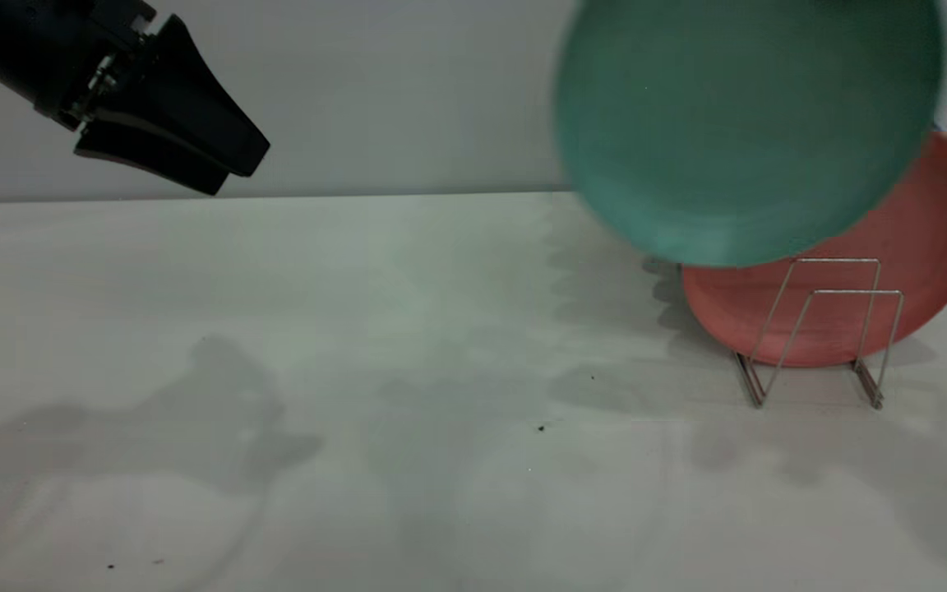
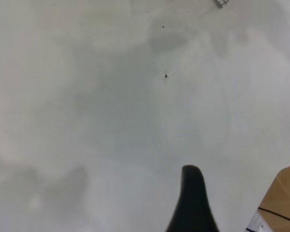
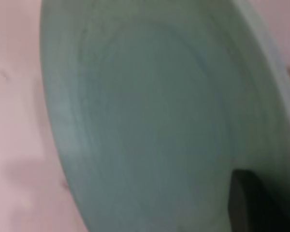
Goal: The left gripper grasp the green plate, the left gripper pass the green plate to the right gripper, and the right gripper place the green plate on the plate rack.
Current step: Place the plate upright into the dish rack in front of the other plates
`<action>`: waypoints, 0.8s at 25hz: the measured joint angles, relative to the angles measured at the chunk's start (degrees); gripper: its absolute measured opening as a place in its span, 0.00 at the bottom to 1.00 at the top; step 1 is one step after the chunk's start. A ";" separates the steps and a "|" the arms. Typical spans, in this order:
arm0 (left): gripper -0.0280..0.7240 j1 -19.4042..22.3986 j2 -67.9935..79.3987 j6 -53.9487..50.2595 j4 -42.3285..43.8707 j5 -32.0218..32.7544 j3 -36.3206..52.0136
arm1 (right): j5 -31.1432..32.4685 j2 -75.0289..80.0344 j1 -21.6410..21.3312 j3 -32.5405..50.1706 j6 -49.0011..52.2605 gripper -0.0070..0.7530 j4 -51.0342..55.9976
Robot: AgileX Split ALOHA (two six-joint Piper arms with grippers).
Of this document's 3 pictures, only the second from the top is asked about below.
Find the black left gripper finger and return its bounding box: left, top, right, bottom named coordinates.
left=166, top=165, right=220, bottom=232

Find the metal wire plate rack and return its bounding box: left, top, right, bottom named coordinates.
left=214, top=0, right=229, bottom=9

